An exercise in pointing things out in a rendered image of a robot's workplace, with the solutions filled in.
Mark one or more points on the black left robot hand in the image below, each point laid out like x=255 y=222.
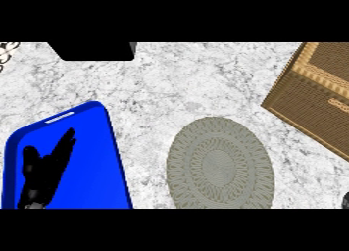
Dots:
x=49 y=166

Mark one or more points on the grey round placemat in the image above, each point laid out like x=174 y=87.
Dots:
x=221 y=163

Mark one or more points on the brown wicker basket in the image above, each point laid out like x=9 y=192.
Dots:
x=317 y=98

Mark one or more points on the blue cutting board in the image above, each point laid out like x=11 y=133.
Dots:
x=92 y=170

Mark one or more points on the black appliance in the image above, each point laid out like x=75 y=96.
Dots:
x=97 y=50

